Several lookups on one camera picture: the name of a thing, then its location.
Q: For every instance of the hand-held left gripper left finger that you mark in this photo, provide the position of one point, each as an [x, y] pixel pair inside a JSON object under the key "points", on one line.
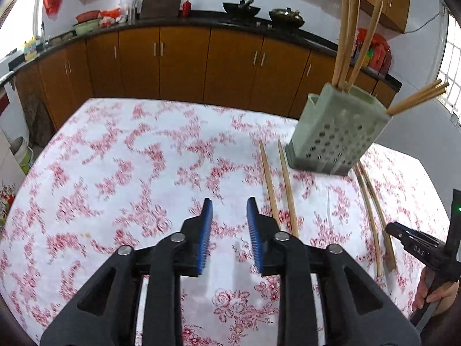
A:
{"points": [[201, 238]]}

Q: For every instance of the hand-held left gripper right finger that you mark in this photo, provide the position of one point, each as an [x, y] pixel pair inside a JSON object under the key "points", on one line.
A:
{"points": [[255, 238]]}

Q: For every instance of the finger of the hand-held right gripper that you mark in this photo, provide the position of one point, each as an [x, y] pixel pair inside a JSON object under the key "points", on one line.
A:
{"points": [[414, 247]]}

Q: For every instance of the wooden chopstick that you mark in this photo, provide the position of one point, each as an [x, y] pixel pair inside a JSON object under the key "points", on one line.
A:
{"points": [[340, 39], [367, 39], [351, 25], [288, 187], [370, 229], [269, 183], [414, 96], [423, 98], [389, 256]]}

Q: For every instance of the green perforated utensil holder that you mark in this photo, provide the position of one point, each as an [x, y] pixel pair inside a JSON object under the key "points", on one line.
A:
{"points": [[335, 140]]}

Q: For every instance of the person's right hand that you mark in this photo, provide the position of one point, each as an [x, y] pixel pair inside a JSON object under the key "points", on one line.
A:
{"points": [[441, 293]]}

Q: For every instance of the red floral tablecloth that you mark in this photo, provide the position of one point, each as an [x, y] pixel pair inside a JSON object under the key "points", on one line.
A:
{"points": [[144, 173]]}

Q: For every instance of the wooden base cabinets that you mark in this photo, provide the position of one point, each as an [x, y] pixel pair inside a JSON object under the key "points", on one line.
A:
{"points": [[180, 65]]}

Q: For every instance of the dark sauce bottle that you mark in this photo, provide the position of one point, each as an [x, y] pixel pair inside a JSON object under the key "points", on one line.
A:
{"points": [[386, 62]]}

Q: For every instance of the red oil jug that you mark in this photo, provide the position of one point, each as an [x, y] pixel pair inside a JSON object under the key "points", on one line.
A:
{"points": [[376, 57]]}

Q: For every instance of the yellow carton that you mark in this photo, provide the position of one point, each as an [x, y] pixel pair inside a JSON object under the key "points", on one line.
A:
{"points": [[367, 58]]}

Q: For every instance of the barred window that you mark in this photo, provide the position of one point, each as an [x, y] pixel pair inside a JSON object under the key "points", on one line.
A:
{"points": [[450, 50]]}

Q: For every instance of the white plastic bucket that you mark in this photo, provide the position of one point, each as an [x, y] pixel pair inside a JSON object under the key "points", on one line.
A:
{"points": [[19, 155]]}

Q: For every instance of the red bag over bottles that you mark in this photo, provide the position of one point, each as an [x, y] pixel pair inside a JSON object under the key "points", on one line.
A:
{"points": [[376, 39]]}

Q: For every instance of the gas stove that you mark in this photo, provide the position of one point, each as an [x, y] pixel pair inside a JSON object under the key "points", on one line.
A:
{"points": [[257, 23]]}

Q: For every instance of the black kitchen countertop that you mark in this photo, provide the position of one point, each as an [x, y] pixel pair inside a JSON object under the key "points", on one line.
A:
{"points": [[201, 21]]}

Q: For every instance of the dark wok with lid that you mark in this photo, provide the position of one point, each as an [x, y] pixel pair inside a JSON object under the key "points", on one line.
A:
{"points": [[286, 16]]}

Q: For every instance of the black open wok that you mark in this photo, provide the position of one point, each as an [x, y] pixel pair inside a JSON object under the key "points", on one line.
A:
{"points": [[241, 9]]}

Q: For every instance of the small red bottle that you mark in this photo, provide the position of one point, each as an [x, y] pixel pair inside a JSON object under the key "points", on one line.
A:
{"points": [[186, 8]]}

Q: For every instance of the dark cutting board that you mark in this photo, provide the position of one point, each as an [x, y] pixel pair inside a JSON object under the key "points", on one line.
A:
{"points": [[160, 5]]}

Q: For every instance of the green basin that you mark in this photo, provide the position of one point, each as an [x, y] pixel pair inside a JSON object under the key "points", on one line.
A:
{"points": [[86, 27]]}

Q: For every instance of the crumpled red plastic bag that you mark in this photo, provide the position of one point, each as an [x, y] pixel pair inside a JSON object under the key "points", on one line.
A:
{"points": [[110, 14]]}

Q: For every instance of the white plastic bag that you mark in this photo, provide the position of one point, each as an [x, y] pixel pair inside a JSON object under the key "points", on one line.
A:
{"points": [[126, 3]]}

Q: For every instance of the red basin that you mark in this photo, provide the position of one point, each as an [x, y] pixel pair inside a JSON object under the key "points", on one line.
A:
{"points": [[88, 16]]}

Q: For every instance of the yellow detergent bottle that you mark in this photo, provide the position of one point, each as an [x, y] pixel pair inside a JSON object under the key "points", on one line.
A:
{"points": [[30, 50]]}

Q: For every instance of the sink faucet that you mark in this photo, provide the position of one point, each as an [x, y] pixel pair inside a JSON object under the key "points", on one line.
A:
{"points": [[44, 36]]}

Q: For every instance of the sliding window by sink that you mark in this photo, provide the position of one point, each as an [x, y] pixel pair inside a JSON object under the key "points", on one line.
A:
{"points": [[25, 14]]}

